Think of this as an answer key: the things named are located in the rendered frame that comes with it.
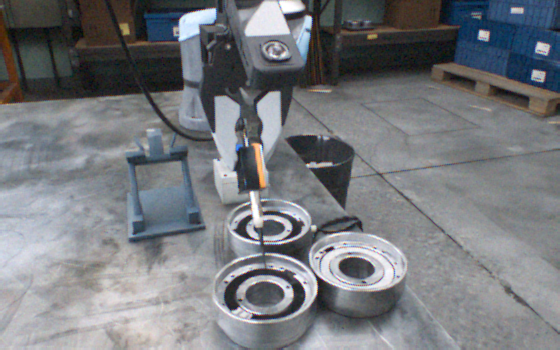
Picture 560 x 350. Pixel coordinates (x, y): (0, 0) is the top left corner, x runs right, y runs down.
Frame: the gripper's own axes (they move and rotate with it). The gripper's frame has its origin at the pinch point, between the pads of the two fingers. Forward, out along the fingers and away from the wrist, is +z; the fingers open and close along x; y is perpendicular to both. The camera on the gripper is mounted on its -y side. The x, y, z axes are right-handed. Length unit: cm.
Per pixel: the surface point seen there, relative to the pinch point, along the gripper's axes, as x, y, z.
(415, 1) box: -238, 342, 25
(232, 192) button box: -0.6, 13.7, 11.2
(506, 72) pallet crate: -285, 268, 75
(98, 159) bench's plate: 19.0, 36.6, 13.2
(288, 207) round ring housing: -6.3, 4.8, 9.8
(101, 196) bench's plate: 18.1, 21.9, 13.2
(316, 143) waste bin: -59, 124, 54
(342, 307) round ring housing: -6.2, -12.9, 11.5
